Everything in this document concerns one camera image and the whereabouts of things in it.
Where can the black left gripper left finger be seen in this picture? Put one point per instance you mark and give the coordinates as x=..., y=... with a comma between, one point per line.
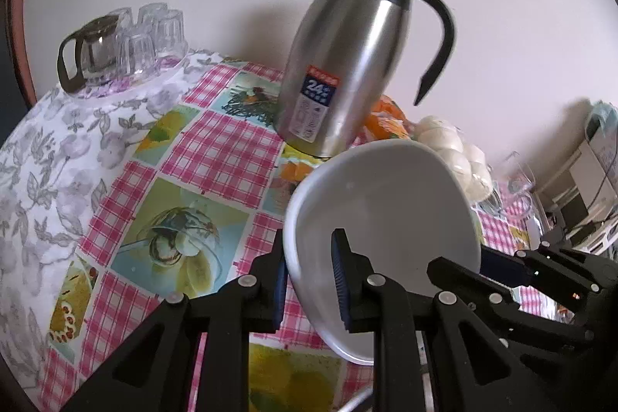
x=192, y=354

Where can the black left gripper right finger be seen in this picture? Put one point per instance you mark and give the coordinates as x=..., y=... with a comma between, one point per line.
x=470, y=368

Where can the plain white bowl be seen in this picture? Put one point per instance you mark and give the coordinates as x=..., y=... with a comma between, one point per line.
x=399, y=205

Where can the stainless steel basin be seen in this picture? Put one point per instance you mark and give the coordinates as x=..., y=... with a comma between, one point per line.
x=361, y=401

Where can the clear glass mug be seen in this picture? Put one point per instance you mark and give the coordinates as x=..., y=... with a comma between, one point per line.
x=512, y=198

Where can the bag of white buns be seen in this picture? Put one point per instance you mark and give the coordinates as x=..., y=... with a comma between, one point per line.
x=465, y=160

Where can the pink checkered plastic tablecloth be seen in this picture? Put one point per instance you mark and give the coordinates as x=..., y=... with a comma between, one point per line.
x=201, y=197

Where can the grey floral fleece tablecloth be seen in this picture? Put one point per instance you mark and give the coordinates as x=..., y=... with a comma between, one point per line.
x=57, y=167

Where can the orange snack packet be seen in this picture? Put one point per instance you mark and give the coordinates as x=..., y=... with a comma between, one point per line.
x=385, y=121

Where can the stainless steel thermos jug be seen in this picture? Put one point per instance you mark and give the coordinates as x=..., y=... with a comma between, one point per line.
x=341, y=59

